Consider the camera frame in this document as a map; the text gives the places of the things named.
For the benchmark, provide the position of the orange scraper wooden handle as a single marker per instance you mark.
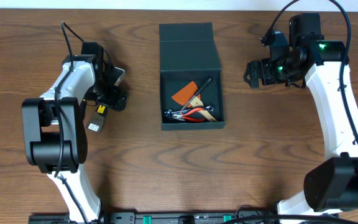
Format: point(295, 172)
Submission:
point(182, 96)

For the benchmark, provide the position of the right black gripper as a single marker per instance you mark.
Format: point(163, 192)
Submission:
point(267, 65)

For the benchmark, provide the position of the small steel hammer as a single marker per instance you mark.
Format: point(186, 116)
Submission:
point(196, 93)

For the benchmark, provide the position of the silver ratchet wrench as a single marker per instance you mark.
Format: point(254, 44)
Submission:
point(210, 108)

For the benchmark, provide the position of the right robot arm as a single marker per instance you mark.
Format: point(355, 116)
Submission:
point(322, 66)

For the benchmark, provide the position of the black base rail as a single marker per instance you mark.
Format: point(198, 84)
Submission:
point(194, 218)

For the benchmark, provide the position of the metal putty knife wooden handle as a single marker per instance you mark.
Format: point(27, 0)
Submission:
point(97, 119)

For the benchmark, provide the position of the dark green box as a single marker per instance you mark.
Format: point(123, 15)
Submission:
point(188, 53)

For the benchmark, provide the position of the red handled pliers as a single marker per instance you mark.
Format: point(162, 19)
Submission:
point(188, 118)

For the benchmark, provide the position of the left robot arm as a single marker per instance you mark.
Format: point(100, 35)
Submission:
point(55, 136)

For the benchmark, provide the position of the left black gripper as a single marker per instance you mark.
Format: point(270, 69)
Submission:
point(117, 99)

